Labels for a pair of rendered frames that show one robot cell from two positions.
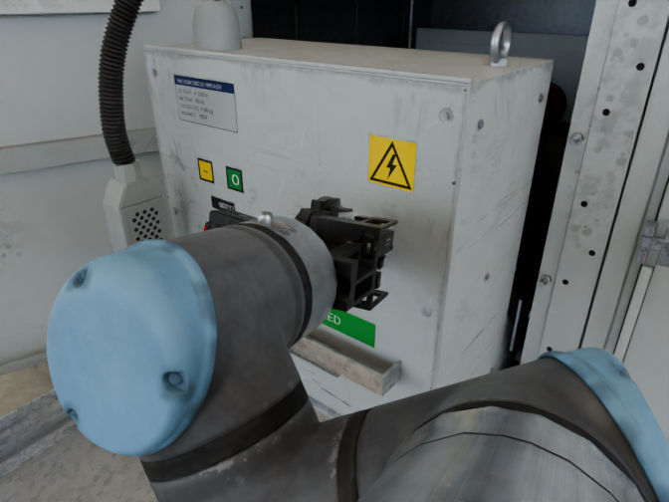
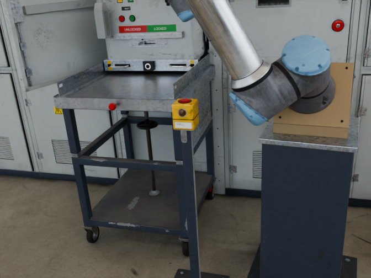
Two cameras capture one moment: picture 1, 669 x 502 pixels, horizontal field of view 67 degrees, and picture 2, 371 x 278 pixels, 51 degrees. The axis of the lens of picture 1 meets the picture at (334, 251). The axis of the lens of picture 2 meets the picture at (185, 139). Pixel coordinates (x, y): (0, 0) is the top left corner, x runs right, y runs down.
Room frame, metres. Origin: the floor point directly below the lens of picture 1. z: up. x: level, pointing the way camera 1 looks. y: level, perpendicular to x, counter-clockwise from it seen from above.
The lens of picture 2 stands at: (-1.42, 0.69, 1.31)
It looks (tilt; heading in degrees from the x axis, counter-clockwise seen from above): 22 degrees down; 339
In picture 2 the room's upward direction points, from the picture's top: 4 degrees counter-clockwise
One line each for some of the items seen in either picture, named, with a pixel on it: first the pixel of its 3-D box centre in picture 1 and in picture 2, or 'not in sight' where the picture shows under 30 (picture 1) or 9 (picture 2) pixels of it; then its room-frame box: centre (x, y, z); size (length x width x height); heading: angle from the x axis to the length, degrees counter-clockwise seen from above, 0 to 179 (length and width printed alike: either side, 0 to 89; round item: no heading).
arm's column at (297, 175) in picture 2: not in sight; (305, 212); (-0.28, -0.28, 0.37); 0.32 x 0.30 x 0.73; 45
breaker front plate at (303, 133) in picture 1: (276, 253); (145, 16); (0.60, 0.08, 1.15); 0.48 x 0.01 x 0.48; 51
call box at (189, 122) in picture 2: not in sight; (185, 113); (-0.15, 0.19, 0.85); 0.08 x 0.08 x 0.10; 52
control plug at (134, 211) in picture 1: (141, 234); (102, 20); (0.68, 0.28, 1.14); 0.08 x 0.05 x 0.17; 141
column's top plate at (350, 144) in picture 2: not in sight; (311, 129); (-0.28, -0.28, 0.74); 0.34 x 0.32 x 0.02; 45
